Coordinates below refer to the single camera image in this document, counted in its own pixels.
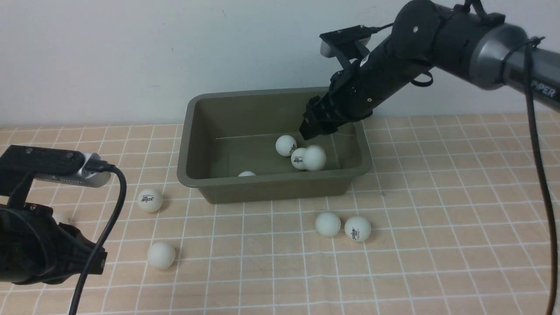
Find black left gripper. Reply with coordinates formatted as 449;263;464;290
0;203;96;285

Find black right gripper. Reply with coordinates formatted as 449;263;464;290
299;37;433;141

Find plain white ball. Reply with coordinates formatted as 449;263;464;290
315;211;342;237
290;147;307;171
238;170;256;177
147;242;176;270
303;145;327;171

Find white ball with logo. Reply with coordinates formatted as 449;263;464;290
136;188;164;213
275;134;298;157
344;217;372;242

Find white ball with logo centre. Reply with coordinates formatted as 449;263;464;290
344;217;372;242

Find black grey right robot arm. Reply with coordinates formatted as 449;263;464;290
299;0;560;140

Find white ping-pong ball far left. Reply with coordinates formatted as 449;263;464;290
52;213;70;224

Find olive green plastic bin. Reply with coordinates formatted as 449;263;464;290
177;87;372;205

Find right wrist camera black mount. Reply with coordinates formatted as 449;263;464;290
319;25;373;70

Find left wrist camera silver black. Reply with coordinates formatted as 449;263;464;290
0;145;114;209

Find black left camera cable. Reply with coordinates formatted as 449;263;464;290
69;160;127;315

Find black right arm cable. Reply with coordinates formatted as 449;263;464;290
409;0;560;315

